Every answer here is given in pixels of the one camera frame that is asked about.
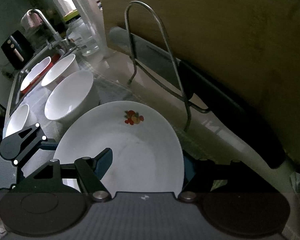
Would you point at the white plate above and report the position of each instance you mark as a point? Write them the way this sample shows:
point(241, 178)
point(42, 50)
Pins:
point(147, 155)

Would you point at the metal wire rack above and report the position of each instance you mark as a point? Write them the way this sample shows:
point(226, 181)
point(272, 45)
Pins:
point(162, 62)

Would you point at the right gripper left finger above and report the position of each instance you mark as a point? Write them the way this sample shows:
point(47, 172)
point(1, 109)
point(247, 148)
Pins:
point(56, 196)

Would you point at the red and white basin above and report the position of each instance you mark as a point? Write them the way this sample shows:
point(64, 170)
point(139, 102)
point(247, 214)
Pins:
point(39, 70)

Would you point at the white bowl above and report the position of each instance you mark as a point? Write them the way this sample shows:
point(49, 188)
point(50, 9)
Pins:
point(73, 97)
point(59, 72)
point(21, 118)

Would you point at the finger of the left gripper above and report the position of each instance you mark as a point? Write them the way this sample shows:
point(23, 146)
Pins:
point(19, 147)

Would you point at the wooden cutting board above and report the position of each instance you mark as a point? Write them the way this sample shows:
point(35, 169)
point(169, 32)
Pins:
point(243, 58)

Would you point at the cleaver knife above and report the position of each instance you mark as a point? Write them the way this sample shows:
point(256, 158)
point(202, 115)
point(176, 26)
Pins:
point(197, 92)

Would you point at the metal faucet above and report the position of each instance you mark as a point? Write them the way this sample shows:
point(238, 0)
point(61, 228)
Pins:
point(34, 19)

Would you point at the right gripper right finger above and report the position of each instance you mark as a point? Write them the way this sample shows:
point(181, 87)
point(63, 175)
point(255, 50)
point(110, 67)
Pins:
point(234, 198)

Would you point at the glass jar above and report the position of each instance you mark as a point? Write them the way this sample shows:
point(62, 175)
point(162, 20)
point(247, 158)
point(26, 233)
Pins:
point(78, 34)

